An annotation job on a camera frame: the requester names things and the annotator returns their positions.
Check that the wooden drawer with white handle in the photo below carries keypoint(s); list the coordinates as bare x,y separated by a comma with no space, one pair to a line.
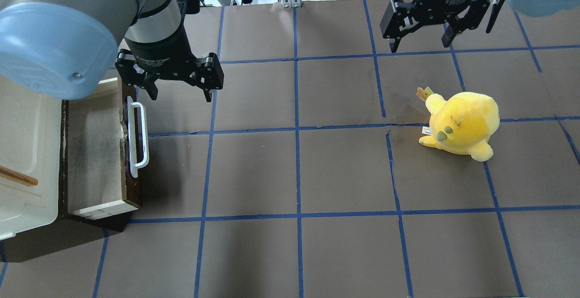
106,149

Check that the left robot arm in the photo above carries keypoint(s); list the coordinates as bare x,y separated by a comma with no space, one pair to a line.
63,48

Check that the cream plastic storage box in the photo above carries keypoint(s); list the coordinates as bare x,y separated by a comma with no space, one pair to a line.
30,142

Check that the yellow plush dinosaur toy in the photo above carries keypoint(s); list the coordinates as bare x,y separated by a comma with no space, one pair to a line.
462,124

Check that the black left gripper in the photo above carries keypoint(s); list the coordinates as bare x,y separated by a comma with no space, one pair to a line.
159,50

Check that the dark wooden drawer cabinet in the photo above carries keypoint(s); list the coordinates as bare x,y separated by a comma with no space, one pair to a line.
67,230

